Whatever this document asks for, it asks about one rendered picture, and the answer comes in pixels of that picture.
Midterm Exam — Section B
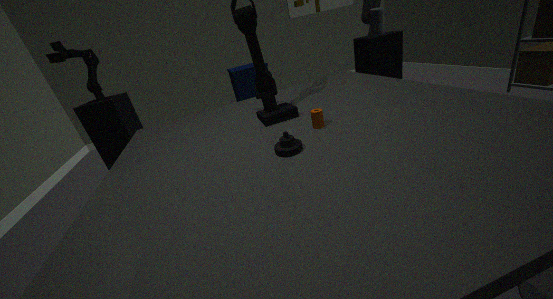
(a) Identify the orange knob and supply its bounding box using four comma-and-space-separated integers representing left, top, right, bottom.
310, 109, 325, 129

